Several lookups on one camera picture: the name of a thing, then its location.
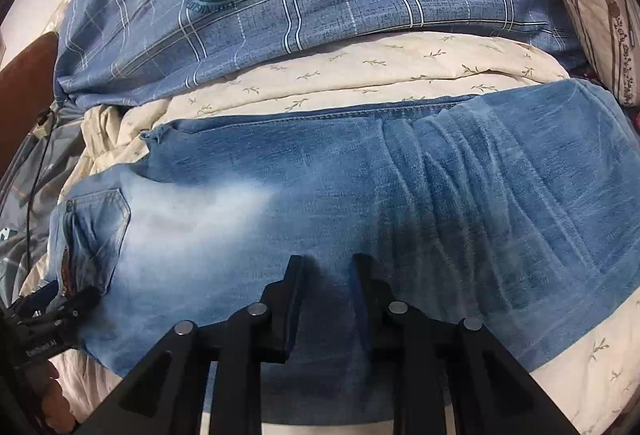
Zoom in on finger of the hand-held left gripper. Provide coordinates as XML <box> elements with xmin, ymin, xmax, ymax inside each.
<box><xmin>52</xmin><ymin>286</ymin><xmax>102</xmax><ymax>327</ymax></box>

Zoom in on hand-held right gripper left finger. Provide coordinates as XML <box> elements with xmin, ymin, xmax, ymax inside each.
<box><xmin>75</xmin><ymin>255</ymin><xmax>308</xmax><ymax>435</ymax></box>

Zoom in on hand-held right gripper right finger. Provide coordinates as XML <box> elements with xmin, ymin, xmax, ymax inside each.
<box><xmin>352</xmin><ymin>253</ymin><xmax>581</xmax><ymax>435</ymax></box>

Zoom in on blue denim pants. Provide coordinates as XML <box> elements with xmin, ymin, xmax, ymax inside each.
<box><xmin>47</xmin><ymin>79</ymin><xmax>640</xmax><ymax>421</ymax></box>

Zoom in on person's left hand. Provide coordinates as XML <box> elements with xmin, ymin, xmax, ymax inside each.
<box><xmin>39</xmin><ymin>362</ymin><xmax>78</xmax><ymax>435</ymax></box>

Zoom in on cream leaf print bedsheet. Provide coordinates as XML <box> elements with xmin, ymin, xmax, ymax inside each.
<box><xmin>20</xmin><ymin>32</ymin><xmax>640</xmax><ymax>435</ymax></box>

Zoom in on brown headboard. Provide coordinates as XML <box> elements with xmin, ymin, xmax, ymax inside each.
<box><xmin>0</xmin><ymin>32</ymin><xmax>58</xmax><ymax>180</ymax></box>

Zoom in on striped floral pillow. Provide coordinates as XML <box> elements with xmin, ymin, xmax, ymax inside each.
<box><xmin>527</xmin><ymin>0</ymin><xmax>640</xmax><ymax>108</ymax></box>

